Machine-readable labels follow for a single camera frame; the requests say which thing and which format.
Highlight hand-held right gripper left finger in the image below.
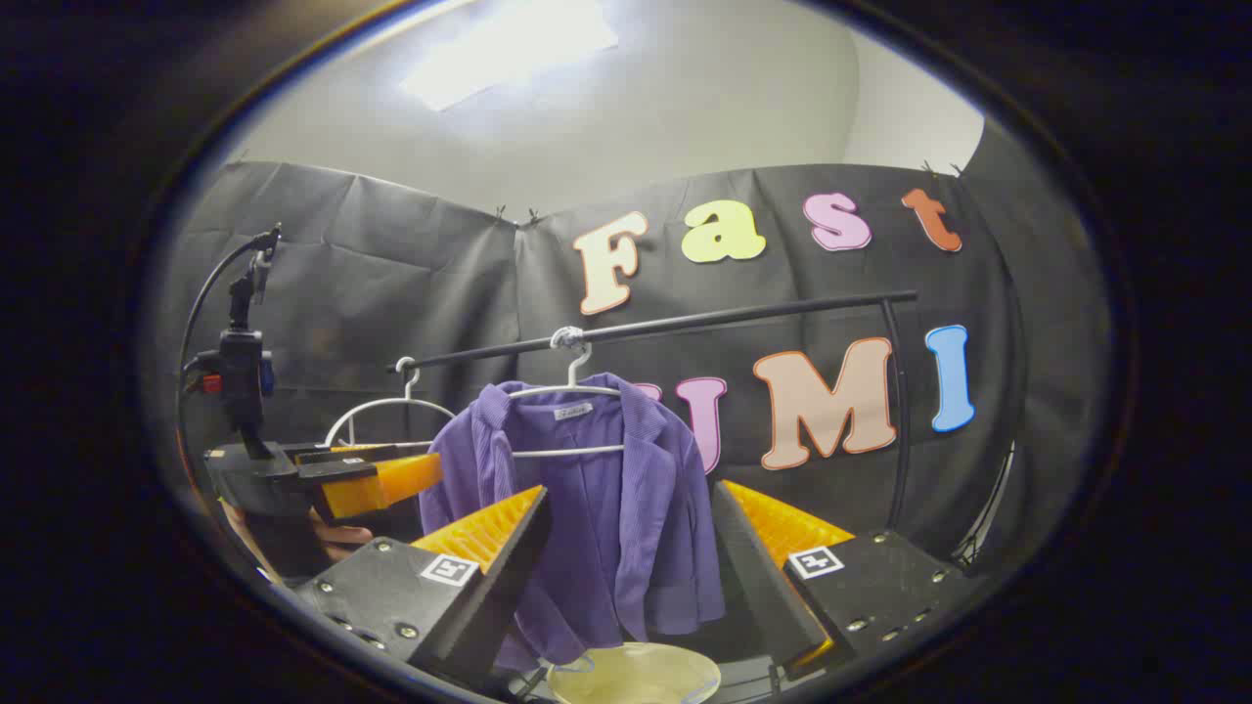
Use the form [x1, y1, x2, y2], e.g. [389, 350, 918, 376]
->
[291, 484, 552, 690]

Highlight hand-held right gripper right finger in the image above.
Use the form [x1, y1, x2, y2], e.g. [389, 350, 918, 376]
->
[709, 477, 971, 685]

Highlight purple ribbed jacket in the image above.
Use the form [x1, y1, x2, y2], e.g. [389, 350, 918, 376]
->
[419, 372, 727, 674]

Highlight white clothes hanger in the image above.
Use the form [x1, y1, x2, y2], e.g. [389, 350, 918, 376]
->
[507, 340, 627, 461]
[325, 357, 459, 451]

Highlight beige laundry hamper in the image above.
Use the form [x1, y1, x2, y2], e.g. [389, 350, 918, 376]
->
[546, 641, 723, 704]

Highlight black clothes rack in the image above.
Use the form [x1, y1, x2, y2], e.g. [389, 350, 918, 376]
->
[386, 289, 920, 537]

